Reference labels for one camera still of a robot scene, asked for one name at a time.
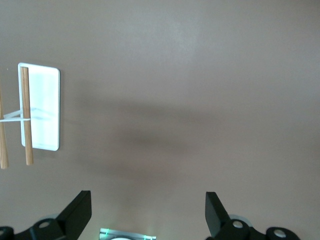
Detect brown table cover sheet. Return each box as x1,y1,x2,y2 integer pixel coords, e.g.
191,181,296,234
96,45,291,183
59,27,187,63
0,0,320,240

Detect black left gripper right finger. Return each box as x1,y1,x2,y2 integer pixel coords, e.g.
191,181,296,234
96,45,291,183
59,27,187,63
205,191,300,240

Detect white rectangular tray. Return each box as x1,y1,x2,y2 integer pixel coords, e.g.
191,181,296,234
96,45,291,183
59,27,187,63
0,62,62,170

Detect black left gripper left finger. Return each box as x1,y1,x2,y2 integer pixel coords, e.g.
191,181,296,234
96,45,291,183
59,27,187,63
0,190,92,240

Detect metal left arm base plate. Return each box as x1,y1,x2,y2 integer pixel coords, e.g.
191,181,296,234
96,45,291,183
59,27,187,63
99,227,158,240

